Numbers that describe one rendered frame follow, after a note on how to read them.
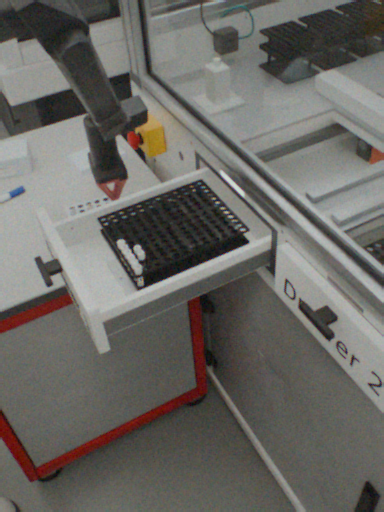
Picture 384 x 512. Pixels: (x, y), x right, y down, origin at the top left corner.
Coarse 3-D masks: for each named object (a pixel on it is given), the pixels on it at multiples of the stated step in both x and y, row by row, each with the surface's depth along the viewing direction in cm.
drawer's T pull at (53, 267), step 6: (36, 258) 91; (36, 264) 90; (42, 264) 90; (48, 264) 90; (54, 264) 90; (60, 264) 90; (42, 270) 89; (48, 270) 89; (54, 270) 89; (60, 270) 90; (42, 276) 88; (48, 276) 88; (48, 282) 87
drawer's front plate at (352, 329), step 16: (288, 256) 86; (288, 272) 88; (304, 272) 83; (288, 288) 90; (304, 288) 85; (320, 288) 80; (288, 304) 92; (320, 304) 82; (336, 304) 78; (304, 320) 89; (352, 320) 76; (320, 336) 86; (336, 336) 81; (352, 336) 77; (368, 336) 73; (336, 352) 83; (352, 352) 79; (368, 352) 75; (352, 368) 81; (368, 368) 76
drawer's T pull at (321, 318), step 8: (304, 304) 80; (304, 312) 80; (312, 312) 79; (320, 312) 79; (328, 312) 79; (312, 320) 78; (320, 320) 78; (328, 320) 78; (336, 320) 79; (320, 328) 77; (328, 328) 77; (328, 336) 76
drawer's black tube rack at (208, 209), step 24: (168, 192) 104; (192, 192) 103; (120, 216) 100; (144, 216) 99; (168, 216) 99; (192, 216) 98; (216, 216) 98; (144, 240) 94; (168, 240) 94; (192, 240) 94; (216, 240) 98; (240, 240) 98; (168, 264) 90; (192, 264) 94; (144, 288) 91
